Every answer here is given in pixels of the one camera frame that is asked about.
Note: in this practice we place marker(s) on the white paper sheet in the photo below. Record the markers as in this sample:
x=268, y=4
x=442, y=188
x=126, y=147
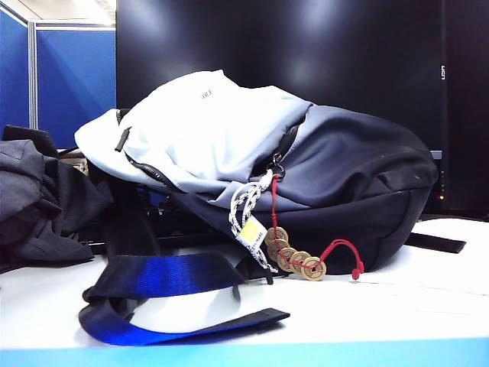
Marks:
x=420, y=294

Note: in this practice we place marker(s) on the grey and black backpack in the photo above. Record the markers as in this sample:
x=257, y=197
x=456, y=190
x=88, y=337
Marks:
x=344, y=153

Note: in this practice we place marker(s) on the yellow white hang tag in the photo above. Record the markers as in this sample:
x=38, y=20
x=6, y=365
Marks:
x=250, y=233

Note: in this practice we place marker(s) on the black keyboard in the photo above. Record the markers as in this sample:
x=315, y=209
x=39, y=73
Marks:
x=164, y=212

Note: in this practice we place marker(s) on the narrow blue partition panel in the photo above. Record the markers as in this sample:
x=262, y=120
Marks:
x=13, y=76

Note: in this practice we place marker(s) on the gray clothes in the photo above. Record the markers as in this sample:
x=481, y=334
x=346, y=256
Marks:
x=30, y=191

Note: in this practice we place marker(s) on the large black monitor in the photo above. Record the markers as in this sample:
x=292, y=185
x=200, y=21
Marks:
x=305, y=46

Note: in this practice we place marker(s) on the grey metal partition post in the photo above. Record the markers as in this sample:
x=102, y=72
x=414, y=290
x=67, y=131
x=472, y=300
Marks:
x=33, y=76

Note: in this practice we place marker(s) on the wide blue partition panel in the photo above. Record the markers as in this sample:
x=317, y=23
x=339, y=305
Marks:
x=76, y=84

